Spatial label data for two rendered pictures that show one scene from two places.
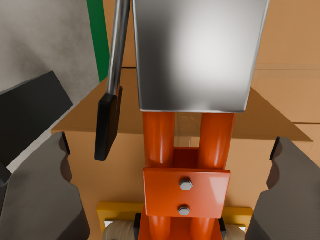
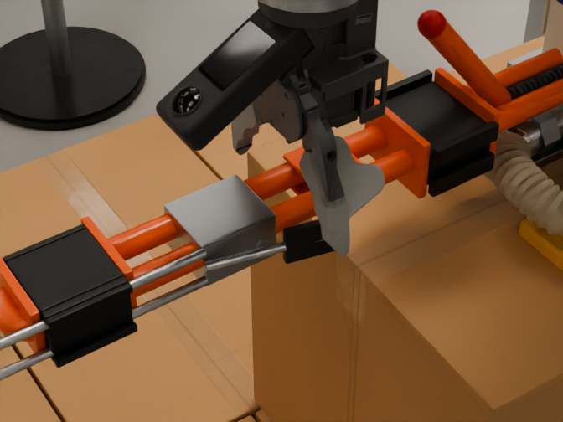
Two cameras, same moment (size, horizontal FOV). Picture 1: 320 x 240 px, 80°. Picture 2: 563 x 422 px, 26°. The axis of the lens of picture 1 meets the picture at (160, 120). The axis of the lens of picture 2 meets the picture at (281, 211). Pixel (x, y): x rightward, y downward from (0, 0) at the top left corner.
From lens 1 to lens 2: 89 cm
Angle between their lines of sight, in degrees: 41
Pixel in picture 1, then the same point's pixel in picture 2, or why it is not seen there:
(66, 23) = not seen: outside the picture
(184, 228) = (389, 148)
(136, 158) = (440, 290)
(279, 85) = (219, 308)
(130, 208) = (543, 244)
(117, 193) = (539, 280)
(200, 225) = (356, 140)
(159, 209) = not seen: hidden behind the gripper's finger
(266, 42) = (157, 390)
